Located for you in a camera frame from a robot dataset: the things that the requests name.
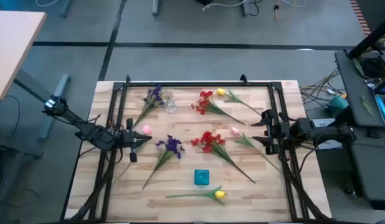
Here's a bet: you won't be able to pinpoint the light wooden desk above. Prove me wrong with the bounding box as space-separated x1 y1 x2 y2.
0 10 70 158

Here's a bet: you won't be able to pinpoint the pink artificial tulip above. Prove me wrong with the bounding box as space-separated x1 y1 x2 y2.
231 126 282 174
112 124 153 187

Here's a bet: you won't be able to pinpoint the black cable bundle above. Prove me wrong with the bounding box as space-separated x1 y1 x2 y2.
67 149 118 222
278 146 332 222

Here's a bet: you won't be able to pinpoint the black aluminium table frame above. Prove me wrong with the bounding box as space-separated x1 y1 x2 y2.
86 73 329 223

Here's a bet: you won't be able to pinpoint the teal glass vase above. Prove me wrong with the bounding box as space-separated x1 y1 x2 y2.
194 169 211 187

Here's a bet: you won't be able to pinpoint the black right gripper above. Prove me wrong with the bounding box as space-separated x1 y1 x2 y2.
250 108 292 156

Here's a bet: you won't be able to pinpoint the yellow artificial tulip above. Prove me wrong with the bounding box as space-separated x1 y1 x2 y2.
165 185 227 206
216 88 262 116

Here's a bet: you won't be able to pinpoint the clear glass vase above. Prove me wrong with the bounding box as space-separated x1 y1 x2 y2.
165 93 178 114

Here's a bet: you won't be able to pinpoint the black diagonal beam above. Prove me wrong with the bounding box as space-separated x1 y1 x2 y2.
346 15 385 60

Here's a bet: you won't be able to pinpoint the yellow floor cable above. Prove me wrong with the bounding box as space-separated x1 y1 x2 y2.
273 0 305 21

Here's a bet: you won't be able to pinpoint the white floor cable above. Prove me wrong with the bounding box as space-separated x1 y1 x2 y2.
35 0 61 7
201 0 243 12

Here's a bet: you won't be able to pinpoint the loose green leaf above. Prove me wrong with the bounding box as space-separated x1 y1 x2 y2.
353 57 364 77
362 95 374 116

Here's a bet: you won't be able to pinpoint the purple artificial flower bunch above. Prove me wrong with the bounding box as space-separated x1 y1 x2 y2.
141 134 186 190

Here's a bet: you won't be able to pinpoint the black low cabinet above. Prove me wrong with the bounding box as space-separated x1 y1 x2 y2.
348 126 385 210

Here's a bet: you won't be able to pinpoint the white controller box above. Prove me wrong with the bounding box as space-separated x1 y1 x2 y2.
312 118 343 150

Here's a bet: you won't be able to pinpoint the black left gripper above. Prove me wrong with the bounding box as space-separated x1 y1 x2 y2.
120 117 153 163

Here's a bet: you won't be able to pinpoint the tangled thin cables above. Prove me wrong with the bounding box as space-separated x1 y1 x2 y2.
300 68 348 105

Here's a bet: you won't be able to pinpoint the teal cup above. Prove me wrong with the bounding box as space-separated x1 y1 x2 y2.
328 95 349 118

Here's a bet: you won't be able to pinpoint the black side table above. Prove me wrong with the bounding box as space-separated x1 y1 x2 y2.
334 49 385 128

